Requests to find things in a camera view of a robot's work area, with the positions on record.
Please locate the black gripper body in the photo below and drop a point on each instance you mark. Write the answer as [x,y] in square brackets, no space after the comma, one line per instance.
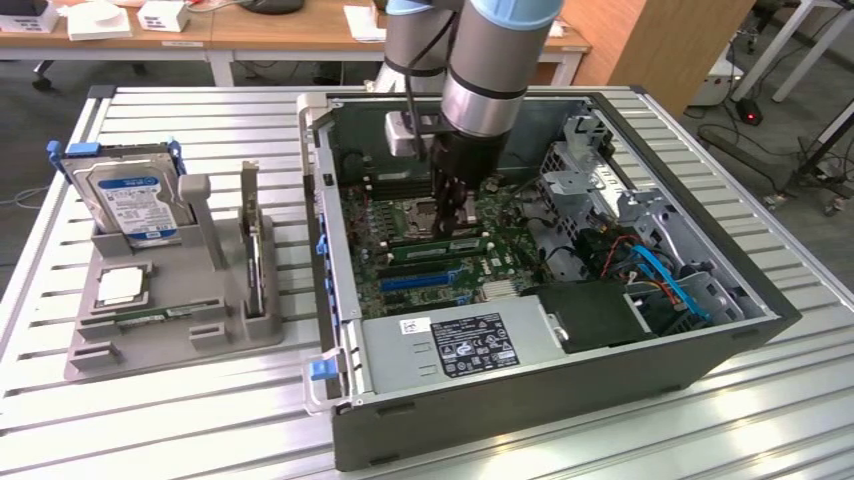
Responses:
[467,155]

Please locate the green RAM stick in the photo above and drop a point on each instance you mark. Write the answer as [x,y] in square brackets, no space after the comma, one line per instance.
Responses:
[414,252]
[167,314]

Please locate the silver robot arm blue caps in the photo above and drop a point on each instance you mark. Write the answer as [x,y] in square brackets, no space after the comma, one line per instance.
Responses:
[487,75]

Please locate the RAM slot white clips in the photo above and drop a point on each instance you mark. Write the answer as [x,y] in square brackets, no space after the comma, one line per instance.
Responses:
[385,244]
[401,177]
[387,257]
[401,188]

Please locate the metal CPU socket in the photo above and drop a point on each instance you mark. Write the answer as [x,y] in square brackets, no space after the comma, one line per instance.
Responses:
[417,215]

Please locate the green motherboard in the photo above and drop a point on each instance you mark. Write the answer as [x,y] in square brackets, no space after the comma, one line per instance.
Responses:
[507,250]

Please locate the black expansion slot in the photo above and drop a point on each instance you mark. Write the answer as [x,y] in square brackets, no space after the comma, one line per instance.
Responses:
[407,271]

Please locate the blue expansion slot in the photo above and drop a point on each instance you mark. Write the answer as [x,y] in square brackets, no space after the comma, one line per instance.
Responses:
[414,283]

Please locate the silver disk bay cage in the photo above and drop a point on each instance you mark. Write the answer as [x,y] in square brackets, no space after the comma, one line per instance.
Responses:
[568,195]

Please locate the silver chipset heatsink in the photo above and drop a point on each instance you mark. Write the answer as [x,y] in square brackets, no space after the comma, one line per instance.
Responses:
[502,291]

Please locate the white paper stack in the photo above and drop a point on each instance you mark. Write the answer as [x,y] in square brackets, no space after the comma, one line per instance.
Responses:
[363,25]

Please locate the graphics card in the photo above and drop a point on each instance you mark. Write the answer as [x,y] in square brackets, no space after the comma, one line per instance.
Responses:
[253,250]

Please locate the grey power supply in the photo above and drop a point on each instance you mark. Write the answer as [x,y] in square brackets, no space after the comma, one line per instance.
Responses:
[401,360]

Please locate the brown wooden cabinet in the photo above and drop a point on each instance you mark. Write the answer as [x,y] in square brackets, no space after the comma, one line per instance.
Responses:
[654,50]

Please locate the wooden desk white legs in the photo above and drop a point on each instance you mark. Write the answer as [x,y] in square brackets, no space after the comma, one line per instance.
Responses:
[301,25]
[167,42]

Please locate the blue case latch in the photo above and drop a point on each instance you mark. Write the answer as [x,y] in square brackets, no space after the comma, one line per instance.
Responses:
[321,370]

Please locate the black power strip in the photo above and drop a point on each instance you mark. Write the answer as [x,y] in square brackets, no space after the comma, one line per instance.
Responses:
[728,137]

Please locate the white device red button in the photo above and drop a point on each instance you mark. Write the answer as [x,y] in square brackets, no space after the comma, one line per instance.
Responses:
[717,85]

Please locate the black rounded desk object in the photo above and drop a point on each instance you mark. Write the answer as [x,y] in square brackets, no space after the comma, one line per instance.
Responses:
[274,6]

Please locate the grey parts rack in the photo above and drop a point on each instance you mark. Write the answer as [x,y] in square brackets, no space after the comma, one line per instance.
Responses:
[181,280]

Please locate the open black PC case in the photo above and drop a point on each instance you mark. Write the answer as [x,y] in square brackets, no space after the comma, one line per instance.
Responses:
[534,410]

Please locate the black adapter red light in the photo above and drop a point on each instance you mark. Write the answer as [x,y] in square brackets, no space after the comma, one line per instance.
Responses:
[749,112]

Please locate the hard disk blue label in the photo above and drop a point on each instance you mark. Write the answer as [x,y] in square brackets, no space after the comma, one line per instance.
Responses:
[134,200]

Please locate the silver CPU chip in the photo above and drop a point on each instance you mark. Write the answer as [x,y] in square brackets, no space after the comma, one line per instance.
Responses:
[121,287]

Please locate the white labelled box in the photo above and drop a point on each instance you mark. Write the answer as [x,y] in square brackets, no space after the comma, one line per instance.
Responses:
[163,17]

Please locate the black wheeled stand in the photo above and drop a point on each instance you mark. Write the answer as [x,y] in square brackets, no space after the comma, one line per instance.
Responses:
[824,170]

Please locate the blue plastic disk caddy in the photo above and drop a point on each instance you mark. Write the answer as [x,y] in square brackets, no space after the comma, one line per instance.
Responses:
[83,149]

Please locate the white box round lid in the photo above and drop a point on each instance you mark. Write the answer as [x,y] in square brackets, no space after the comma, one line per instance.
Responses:
[100,25]

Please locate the white box black top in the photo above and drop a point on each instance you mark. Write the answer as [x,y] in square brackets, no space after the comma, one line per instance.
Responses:
[30,20]

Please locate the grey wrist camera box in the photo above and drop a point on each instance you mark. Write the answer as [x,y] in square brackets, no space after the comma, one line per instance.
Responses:
[403,140]

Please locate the silver drive bay bracket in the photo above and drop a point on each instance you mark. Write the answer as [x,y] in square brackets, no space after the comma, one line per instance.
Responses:
[661,212]

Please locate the white table frame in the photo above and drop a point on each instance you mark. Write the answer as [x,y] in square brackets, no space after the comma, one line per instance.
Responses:
[802,56]

